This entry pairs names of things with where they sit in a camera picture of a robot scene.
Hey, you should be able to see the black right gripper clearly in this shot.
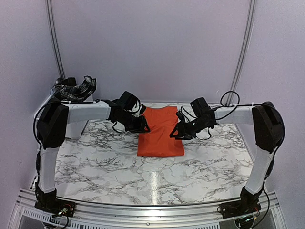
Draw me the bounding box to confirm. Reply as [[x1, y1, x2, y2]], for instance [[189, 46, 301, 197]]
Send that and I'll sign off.
[[169, 117, 210, 140]]

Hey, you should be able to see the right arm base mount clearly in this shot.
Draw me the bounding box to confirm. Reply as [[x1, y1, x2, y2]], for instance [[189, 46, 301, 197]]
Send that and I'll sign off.
[[217, 200, 261, 219]]

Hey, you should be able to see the orange t-shirt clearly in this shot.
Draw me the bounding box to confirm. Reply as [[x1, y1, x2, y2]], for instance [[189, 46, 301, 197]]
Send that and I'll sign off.
[[137, 106, 184, 157]]

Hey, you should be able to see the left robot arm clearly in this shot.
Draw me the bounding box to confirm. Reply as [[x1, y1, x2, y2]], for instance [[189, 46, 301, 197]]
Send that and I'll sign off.
[[33, 91, 150, 212]]

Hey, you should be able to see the aluminium front frame rail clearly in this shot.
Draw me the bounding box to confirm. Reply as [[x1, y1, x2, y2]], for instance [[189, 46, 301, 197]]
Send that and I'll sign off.
[[7, 189, 287, 229]]

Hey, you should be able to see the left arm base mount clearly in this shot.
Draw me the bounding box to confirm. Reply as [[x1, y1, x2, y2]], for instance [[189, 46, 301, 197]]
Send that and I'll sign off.
[[34, 198, 76, 217]]

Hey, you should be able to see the white plastic laundry bin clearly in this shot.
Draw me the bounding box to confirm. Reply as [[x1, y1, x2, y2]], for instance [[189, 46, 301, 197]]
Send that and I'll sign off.
[[34, 95, 91, 140]]

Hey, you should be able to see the right aluminium corner post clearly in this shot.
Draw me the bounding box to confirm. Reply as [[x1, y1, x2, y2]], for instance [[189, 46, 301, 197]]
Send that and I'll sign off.
[[230, 0, 257, 92]]

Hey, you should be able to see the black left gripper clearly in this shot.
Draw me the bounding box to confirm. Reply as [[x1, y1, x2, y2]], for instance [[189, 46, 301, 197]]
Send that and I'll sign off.
[[116, 111, 150, 133]]

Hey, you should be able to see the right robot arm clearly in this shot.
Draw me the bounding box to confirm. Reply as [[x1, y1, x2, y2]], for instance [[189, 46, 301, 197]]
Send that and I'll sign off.
[[169, 97, 285, 214]]

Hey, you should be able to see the black white plaid shirt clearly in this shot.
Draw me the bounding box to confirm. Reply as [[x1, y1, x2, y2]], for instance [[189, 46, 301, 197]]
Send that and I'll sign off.
[[51, 76, 97, 102]]

